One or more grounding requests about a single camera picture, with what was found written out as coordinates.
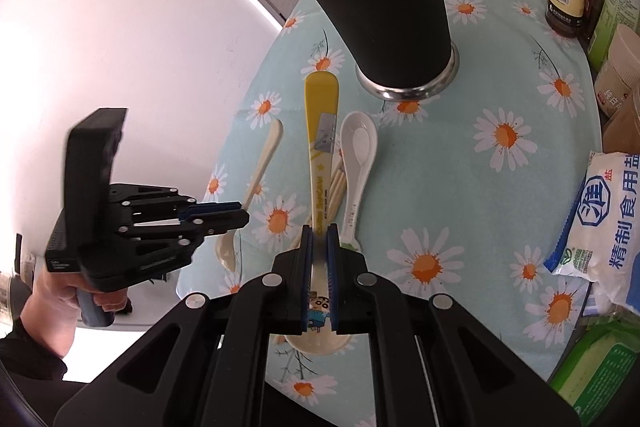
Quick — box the cream plastic spoon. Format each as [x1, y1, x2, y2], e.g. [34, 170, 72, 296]
[214, 118, 284, 273]

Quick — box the yellow cartoon print spoon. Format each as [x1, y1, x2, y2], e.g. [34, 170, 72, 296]
[284, 71, 357, 355]

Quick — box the white ceramic spoon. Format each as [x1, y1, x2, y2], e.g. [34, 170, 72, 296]
[339, 111, 379, 254]

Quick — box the green plastic packet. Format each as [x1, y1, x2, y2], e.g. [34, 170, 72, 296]
[549, 321, 640, 424]

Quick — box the wooden chopstick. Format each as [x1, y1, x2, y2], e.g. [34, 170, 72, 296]
[330, 157, 347, 228]
[325, 154, 343, 228]

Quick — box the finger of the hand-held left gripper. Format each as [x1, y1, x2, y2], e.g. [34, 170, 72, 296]
[119, 210, 250, 259]
[108, 183, 245, 229]

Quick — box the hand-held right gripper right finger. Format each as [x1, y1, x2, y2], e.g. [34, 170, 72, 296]
[326, 223, 583, 427]

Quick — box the blue and white salt bag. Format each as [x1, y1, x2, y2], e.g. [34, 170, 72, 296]
[544, 150, 640, 304]

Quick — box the black utensil holder cup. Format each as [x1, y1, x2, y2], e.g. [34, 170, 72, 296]
[285, 0, 461, 102]

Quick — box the person's left hand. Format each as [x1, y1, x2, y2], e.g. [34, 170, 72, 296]
[20, 272, 133, 358]

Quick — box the green label bottle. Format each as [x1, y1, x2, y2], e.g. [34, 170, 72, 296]
[587, 0, 640, 74]

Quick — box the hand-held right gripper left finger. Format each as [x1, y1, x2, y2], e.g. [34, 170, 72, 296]
[52, 224, 314, 427]

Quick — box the person's left forearm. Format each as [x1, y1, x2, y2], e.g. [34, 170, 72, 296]
[0, 317, 83, 408]

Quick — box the daisy print tablecloth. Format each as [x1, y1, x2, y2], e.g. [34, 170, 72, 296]
[175, 0, 603, 408]

